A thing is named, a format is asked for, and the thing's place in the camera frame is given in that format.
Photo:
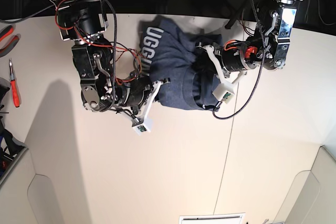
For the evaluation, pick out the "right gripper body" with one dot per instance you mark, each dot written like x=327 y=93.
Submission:
x=136 y=98

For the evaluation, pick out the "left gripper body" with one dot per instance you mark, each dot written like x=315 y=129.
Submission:
x=231 y=57

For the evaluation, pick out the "blue-grey t-shirt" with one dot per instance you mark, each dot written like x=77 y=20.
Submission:
x=169 y=53

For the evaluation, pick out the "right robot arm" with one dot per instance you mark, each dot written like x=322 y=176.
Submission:
x=113 y=77

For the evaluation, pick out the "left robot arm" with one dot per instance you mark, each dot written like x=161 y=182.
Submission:
x=265 y=48

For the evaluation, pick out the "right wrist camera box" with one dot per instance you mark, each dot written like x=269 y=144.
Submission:
x=142 y=125

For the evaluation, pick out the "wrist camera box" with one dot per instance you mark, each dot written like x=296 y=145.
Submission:
x=142 y=125
x=224 y=92

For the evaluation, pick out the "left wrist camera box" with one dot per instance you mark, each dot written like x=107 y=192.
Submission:
x=224 y=92

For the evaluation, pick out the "orange-handled screwdriver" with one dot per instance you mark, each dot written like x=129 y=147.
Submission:
x=15 y=95

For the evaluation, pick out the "red-handled pliers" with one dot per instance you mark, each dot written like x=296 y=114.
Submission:
x=13 y=40

